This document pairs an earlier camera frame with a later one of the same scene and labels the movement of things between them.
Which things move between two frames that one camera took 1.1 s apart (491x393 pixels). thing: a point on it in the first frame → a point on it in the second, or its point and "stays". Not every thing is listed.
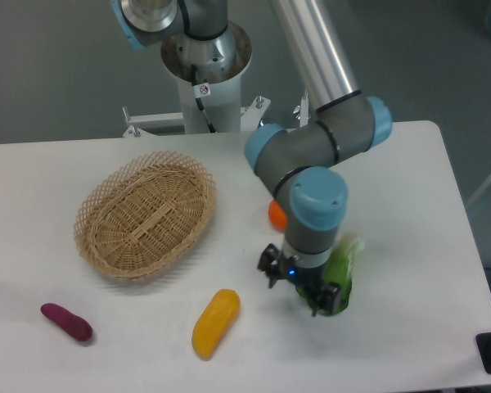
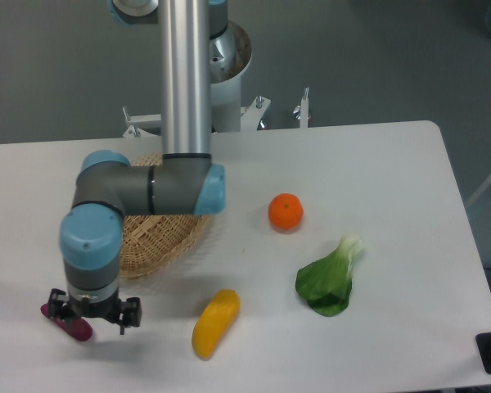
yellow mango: [218, 318] stays
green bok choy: [338, 270] stays
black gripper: [309, 278] → [60, 304]
